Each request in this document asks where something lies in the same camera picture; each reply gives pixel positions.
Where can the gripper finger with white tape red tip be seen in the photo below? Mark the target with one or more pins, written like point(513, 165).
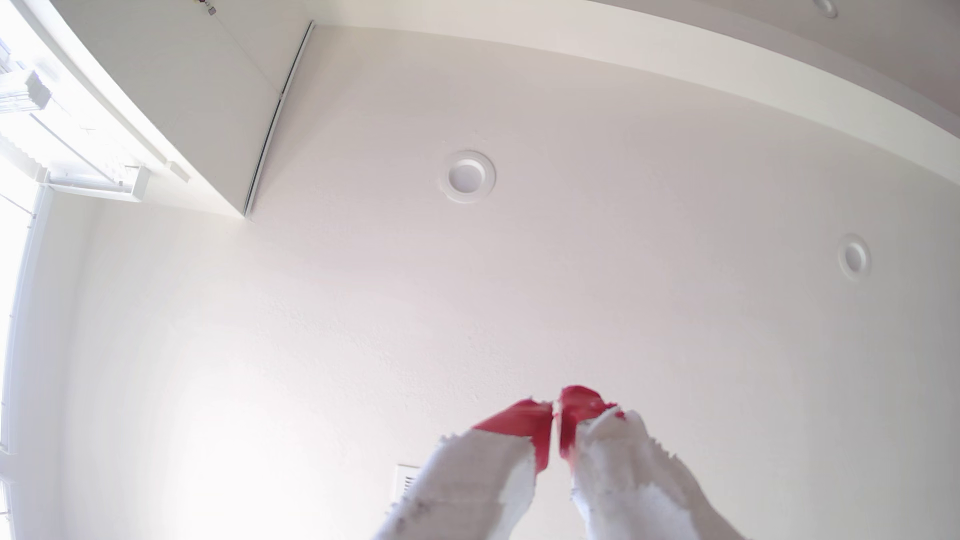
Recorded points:
point(630, 487)
point(472, 487)

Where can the round recessed ceiling light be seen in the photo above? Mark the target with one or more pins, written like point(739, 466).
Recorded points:
point(853, 256)
point(467, 176)

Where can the white window blind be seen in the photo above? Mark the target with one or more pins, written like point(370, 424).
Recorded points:
point(22, 90)

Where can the white wall air vent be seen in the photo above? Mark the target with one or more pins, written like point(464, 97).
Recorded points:
point(405, 480)

